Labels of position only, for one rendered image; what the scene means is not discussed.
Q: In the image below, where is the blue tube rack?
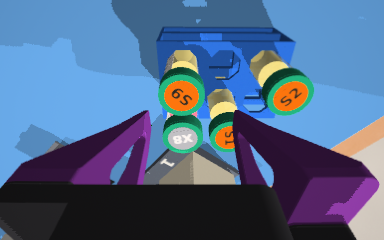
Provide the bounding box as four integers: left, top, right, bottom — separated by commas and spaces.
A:
156, 27, 296, 119

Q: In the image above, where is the test tube with pink liquid and green cap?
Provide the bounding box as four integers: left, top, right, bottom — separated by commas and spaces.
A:
162, 111, 203, 153

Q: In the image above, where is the blue bench mat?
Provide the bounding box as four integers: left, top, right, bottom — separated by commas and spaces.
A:
0, 0, 384, 188

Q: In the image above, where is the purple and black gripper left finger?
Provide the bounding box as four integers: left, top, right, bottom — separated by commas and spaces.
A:
4, 110, 151, 184

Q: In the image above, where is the white box with done label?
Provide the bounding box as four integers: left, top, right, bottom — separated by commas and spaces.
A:
45, 141, 115, 184

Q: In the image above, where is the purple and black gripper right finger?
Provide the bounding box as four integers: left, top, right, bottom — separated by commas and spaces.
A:
232, 110, 379, 226

